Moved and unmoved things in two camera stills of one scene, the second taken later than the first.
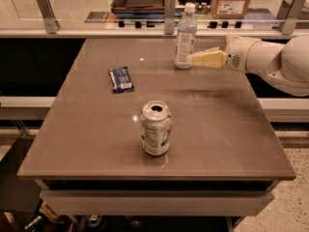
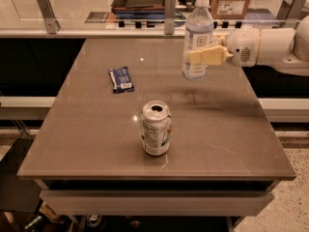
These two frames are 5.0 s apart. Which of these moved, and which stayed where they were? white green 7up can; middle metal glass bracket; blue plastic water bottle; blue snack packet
Moved: blue plastic water bottle
Stayed: blue snack packet; white green 7up can; middle metal glass bracket
